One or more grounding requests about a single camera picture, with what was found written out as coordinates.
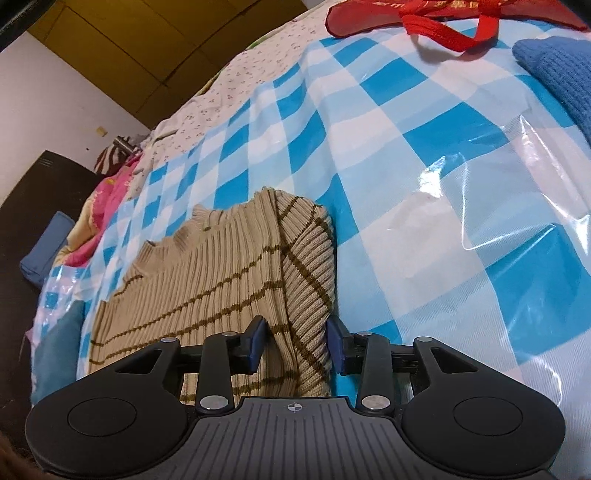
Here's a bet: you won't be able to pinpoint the tan striped ribbed sweater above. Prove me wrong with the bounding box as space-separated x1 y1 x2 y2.
88 188 335 398

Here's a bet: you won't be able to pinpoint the teal folded cloth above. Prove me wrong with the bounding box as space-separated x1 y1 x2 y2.
31 300 85 405

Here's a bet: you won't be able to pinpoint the pink floral blanket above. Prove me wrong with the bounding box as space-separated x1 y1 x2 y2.
53 153 141 267

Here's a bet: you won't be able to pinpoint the blue white checkered plastic sheet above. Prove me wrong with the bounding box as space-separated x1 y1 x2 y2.
33 20 590 479

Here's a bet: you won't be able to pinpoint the blue folded pillow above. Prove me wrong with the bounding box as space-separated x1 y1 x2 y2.
19 211 74 289

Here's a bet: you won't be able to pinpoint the red white striped cloth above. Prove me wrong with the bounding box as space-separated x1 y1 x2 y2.
93 136 143 177

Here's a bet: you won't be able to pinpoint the dark wooden headboard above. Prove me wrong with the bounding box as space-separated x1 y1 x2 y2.
1 151 100 422

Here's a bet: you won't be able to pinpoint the brown wooden wardrobe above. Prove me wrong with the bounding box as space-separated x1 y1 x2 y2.
29 0 305 128

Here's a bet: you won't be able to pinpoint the white floral bed sheet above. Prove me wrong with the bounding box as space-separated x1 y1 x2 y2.
124 1 335 201

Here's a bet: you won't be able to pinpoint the red gift bag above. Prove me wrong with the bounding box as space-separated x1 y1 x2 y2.
325 0 590 53

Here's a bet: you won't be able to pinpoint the blue knit sweater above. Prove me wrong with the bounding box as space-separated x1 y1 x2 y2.
512 36 591 142

